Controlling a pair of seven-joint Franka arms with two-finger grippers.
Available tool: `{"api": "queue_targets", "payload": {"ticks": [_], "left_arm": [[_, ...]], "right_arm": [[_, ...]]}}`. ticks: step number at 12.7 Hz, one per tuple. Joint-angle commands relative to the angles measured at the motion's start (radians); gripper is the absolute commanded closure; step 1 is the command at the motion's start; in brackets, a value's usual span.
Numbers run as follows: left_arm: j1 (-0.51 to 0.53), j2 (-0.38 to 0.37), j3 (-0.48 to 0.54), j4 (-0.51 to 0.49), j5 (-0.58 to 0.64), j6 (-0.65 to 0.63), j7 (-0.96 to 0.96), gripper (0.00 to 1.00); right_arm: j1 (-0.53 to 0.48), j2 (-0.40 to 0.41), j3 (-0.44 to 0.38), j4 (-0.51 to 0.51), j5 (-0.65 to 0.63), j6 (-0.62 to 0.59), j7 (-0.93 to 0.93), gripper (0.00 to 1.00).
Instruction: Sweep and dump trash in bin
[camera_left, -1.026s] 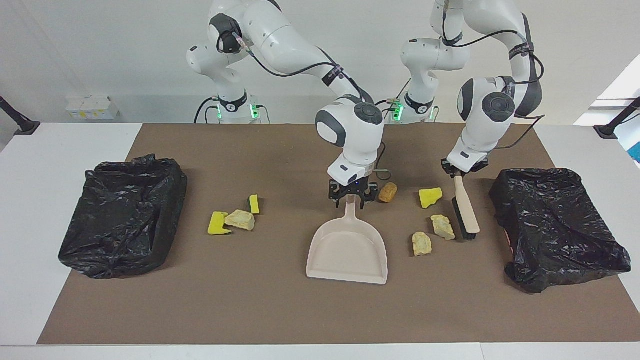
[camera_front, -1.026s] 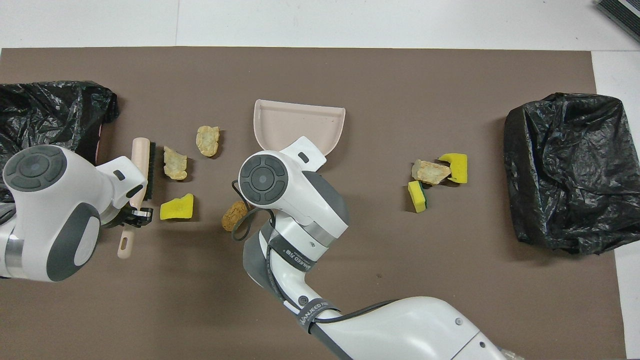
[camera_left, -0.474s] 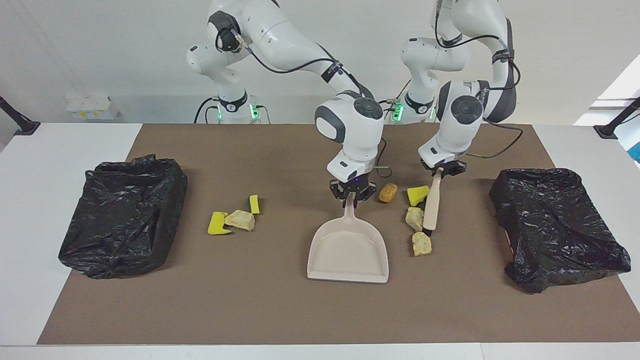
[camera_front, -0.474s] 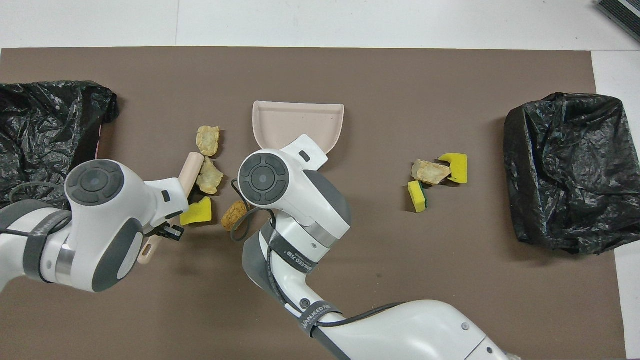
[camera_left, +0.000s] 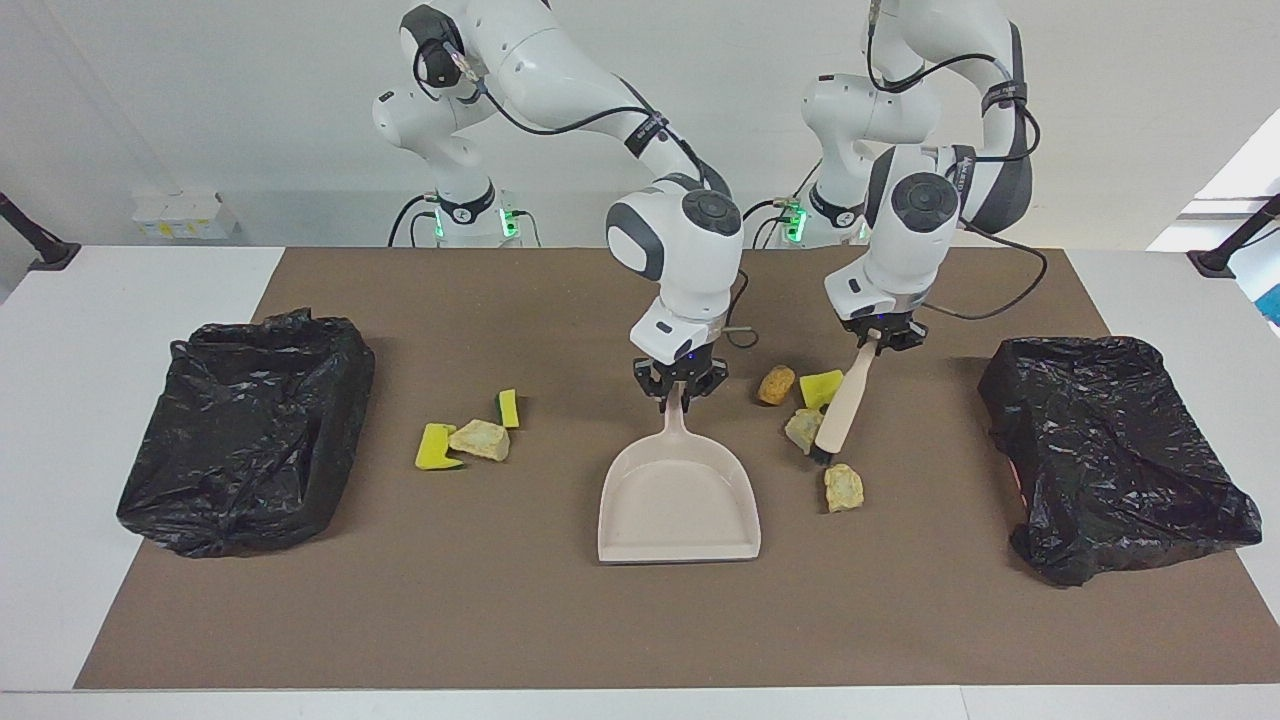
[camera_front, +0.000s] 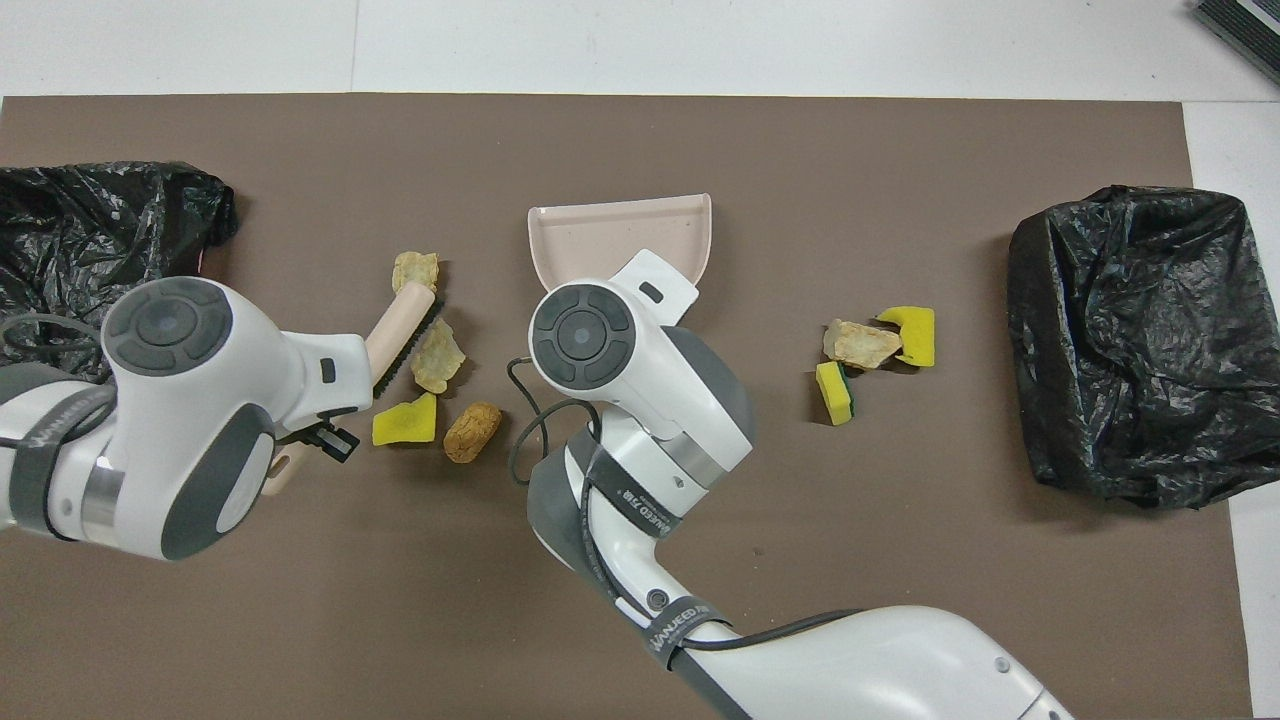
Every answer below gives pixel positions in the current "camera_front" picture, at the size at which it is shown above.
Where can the brown bread-like lump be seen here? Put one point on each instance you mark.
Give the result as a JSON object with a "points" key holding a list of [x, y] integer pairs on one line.
{"points": [[472, 433]]}

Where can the crusty bread chunk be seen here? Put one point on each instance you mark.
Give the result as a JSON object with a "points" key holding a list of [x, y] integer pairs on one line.
{"points": [[415, 268]]}

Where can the dark ribbed panel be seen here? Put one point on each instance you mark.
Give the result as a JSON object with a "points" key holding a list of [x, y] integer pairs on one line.
{"points": [[1245, 25]]}

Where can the beige plastic dustpan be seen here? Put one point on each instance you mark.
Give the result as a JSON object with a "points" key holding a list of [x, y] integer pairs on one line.
{"points": [[600, 240]]}

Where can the notched yellow sponge piece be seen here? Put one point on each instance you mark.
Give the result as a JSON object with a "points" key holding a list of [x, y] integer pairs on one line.
{"points": [[918, 340]]}

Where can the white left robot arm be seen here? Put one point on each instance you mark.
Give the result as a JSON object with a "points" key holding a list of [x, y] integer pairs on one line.
{"points": [[180, 450]]}

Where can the yellow sponge with green pad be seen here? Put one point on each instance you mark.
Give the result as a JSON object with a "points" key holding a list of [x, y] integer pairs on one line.
{"points": [[832, 395]]}

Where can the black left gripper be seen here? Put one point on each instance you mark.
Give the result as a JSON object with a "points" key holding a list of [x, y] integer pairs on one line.
{"points": [[335, 440]]}

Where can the brown table mat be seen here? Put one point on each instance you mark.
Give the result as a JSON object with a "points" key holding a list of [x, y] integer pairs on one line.
{"points": [[900, 560]]}

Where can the pale bread chunk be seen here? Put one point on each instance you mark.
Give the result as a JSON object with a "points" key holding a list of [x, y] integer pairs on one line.
{"points": [[440, 358]]}

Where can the bin lined with black bag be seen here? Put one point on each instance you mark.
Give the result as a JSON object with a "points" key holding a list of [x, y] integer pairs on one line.
{"points": [[1130, 330], [80, 230]]}

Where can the beige hand brush black bristles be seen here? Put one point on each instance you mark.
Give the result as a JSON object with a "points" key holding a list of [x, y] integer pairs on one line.
{"points": [[400, 330]]}

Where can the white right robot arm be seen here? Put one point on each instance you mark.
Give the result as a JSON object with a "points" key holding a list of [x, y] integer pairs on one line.
{"points": [[640, 400]]}

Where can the whitish angular foam chunk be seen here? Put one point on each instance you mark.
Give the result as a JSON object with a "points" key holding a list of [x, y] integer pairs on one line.
{"points": [[862, 344]]}

